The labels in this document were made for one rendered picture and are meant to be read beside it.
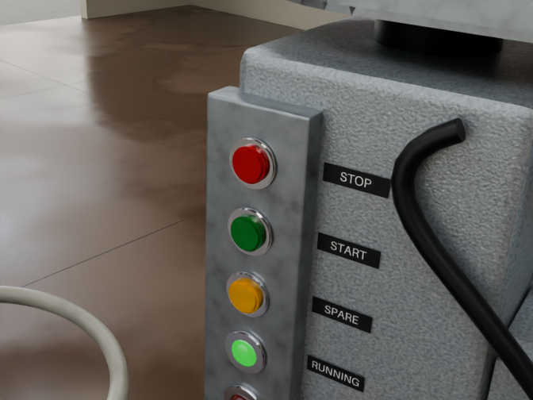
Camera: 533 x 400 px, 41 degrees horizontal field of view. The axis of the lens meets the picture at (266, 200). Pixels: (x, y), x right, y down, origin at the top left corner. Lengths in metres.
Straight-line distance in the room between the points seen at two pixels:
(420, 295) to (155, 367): 2.31
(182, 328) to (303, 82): 2.51
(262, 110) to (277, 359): 0.19
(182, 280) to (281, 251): 2.75
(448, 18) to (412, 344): 0.21
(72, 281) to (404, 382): 2.83
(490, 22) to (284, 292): 0.22
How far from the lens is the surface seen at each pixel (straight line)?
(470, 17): 0.41
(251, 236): 0.49
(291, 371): 0.54
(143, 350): 2.83
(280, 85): 0.47
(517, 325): 0.51
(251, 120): 0.47
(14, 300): 1.35
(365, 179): 0.46
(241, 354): 0.54
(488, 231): 0.44
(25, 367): 2.82
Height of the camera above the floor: 1.69
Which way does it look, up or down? 25 degrees down
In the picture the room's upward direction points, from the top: 3 degrees clockwise
